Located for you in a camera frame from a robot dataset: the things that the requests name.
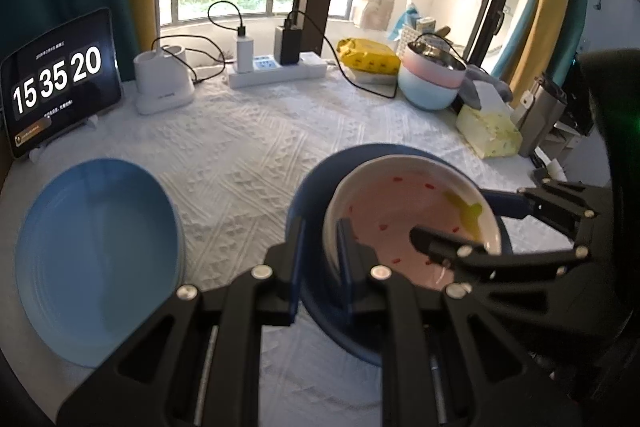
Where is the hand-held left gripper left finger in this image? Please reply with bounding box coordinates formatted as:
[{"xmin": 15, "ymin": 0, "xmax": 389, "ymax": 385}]
[{"xmin": 57, "ymin": 217, "xmax": 307, "ymax": 427}]

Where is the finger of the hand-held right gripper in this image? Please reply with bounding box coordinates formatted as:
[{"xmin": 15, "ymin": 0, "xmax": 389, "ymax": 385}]
[
  {"xmin": 480, "ymin": 179, "xmax": 599, "ymax": 241},
  {"xmin": 409, "ymin": 227, "xmax": 594, "ymax": 284}
]

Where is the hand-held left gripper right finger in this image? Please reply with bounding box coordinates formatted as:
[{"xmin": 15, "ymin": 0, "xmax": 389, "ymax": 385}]
[{"xmin": 336, "ymin": 217, "xmax": 583, "ymax": 427}]

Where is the pink bowl with red dots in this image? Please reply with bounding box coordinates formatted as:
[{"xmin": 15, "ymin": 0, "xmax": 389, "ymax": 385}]
[{"xmin": 322, "ymin": 154, "xmax": 503, "ymax": 293}]

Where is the dark blue bowl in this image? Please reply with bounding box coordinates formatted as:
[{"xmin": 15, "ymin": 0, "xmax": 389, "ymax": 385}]
[{"xmin": 285, "ymin": 144, "xmax": 513, "ymax": 367}]

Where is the steel thermos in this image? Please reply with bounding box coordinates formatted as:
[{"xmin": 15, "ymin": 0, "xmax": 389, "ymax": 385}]
[{"xmin": 515, "ymin": 77, "xmax": 568, "ymax": 158}]

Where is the yellow tissue pack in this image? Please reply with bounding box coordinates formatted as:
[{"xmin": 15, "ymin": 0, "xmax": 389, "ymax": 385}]
[{"xmin": 456, "ymin": 94, "xmax": 523, "ymax": 160}]

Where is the grey cloth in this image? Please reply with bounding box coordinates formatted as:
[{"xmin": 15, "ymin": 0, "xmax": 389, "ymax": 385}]
[{"xmin": 462, "ymin": 67, "xmax": 515, "ymax": 110}]

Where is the pastel pink bowl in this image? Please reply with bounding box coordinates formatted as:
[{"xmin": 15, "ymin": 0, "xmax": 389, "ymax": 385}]
[{"xmin": 402, "ymin": 44, "xmax": 467, "ymax": 88}]

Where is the steel pot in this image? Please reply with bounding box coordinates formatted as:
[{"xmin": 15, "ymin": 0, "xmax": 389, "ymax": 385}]
[{"xmin": 407, "ymin": 33, "xmax": 467, "ymax": 72}]

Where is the white power strip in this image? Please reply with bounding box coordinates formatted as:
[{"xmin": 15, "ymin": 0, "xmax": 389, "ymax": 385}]
[{"xmin": 227, "ymin": 52, "xmax": 328, "ymax": 88}]

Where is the yellow bag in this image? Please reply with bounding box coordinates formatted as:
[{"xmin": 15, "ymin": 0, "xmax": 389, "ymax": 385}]
[{"xmin": 336, "ymin": 38, "xmax": 402, "ymax": 85}]

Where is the blue bag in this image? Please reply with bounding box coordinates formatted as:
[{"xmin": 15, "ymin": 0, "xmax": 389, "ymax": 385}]
[{"xmin": 390, "ymin": 0, "xmax": 421, "ymax": 42}]

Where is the balcony cardboard box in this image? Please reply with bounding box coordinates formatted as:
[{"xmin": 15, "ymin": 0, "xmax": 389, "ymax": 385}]
[{"xmin": 352, "ymin": 0, "xmax": 386, "ymax": 30}]

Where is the tablet showing clock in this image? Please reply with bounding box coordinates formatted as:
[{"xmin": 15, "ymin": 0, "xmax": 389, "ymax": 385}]
[{"xmin": 0, "ymin": 7, "xmax": 123, "ymax": 160}]

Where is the black cable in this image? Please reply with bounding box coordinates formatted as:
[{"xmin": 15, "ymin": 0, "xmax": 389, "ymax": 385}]
[
  {"xmin": 294, "ymin": 9, "xmax": 399, "ymax": 100},
  {"xmin": 207, "ymin": 0, "xmax": 249, "ymax": 38},
  {"xmin": 150, "ymin": 36, "xmax": 227, "ymax": 84}
]

